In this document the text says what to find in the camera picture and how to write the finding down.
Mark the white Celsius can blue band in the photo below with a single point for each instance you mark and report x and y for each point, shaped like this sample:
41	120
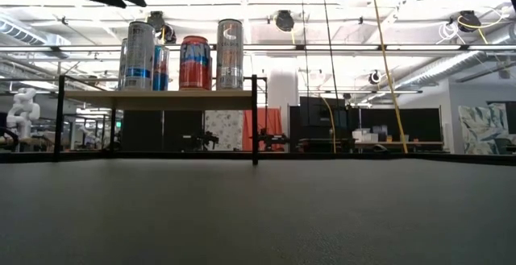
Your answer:
139	59

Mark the blue silver Red Bull can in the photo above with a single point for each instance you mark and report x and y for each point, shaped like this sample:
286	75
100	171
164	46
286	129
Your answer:
161	67

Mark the red Fanta soda can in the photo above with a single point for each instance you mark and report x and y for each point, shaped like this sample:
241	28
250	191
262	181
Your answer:
195	63

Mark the silver Celsius Tropical Vibe can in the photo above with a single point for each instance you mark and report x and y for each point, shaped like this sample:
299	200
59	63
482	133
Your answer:
230	55

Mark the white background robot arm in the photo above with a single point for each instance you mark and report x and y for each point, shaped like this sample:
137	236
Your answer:
24	110

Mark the black partition panel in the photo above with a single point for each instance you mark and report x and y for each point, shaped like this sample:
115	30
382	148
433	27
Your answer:
141	130

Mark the floral print panel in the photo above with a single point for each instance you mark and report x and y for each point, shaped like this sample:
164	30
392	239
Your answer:
223	124

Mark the orange fabric panel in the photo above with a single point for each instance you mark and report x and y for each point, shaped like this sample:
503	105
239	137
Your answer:
270	122

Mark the black background cabinet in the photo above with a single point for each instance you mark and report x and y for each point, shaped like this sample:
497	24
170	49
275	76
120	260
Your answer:
318	120

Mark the background desk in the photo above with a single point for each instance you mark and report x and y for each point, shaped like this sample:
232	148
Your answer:
403	143

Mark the leaf-print panel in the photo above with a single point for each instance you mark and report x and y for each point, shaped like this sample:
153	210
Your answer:
483	130

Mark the wooden shelf black frame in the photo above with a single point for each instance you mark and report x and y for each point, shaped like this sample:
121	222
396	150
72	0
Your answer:
161	100

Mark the black aluminium table frame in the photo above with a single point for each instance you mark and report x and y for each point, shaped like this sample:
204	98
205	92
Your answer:
363	156

